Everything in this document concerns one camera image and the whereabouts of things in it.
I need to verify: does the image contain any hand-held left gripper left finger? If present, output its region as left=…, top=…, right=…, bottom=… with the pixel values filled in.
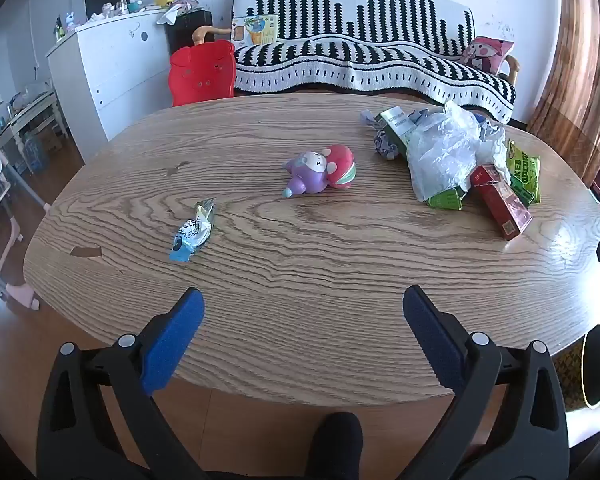
left=36, top=287, right=216, bottom=480

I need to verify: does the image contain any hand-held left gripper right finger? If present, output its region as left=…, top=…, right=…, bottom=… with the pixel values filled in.
left=402, top=285, right=571, bottom=480

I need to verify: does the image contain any black bin with gold rim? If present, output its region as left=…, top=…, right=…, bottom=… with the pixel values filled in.
left=577, top=324, right=600, bottom=409

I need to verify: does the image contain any green popcorn packet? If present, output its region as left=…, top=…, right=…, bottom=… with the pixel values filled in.
left=505, top=139, right=542, bottom=206

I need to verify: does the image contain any small red box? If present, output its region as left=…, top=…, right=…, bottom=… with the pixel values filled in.
left=469, top=164, right=501, bottom=191

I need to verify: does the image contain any clear plastic bag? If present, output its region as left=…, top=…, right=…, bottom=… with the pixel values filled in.
left=406, top=100, right=511, bottom=204

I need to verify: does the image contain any green and white carton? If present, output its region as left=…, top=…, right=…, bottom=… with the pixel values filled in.
left=374, top=107, right=421, bottom=161

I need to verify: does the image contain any blue white snack wrapper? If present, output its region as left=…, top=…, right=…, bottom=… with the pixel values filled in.
left=168, top=197, right=217, bottom=264

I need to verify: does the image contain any long red box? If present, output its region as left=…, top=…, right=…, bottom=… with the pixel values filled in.
left=475, top=182, right=534, bottom=241

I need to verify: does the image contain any flat green packet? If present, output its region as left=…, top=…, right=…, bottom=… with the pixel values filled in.
left=426, top=186, right=468, bottom=211

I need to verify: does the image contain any brown curtain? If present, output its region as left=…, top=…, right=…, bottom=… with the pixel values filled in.
left=525, top=0, right=600, bottom=186

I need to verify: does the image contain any purple patterned wrapper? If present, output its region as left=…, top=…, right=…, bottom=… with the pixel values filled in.
left=373, top=130, right=398, bottom=161

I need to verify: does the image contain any purple and pink plush toy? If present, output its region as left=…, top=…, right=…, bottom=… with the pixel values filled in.
left=281, top=144, right=357, bottom=199

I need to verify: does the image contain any pink cartoon cushion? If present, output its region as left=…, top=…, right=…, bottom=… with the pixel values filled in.
left=460, top=36, right=516, bottom=77

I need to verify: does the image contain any red plastic chair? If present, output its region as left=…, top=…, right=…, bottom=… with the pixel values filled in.
left=168, top=40, right=237, bottom=107

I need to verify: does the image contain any small white table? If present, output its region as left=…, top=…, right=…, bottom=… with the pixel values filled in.
left=0, top=90, right=71, bottom=161

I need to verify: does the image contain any white cabinet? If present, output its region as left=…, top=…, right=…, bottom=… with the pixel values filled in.
left=46, top=8, right=176, bottom=163

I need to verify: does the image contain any yellow picture book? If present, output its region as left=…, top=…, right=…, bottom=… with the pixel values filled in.
left=230, top=13, right=280, bottom=47

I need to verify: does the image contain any black and white striped sofa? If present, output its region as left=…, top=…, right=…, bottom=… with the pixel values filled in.
left=230, top=0, right=517, bottom=123

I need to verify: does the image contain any pile of small toys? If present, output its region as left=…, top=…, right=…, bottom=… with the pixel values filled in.
left=52, top=0, right=201, bottom=31

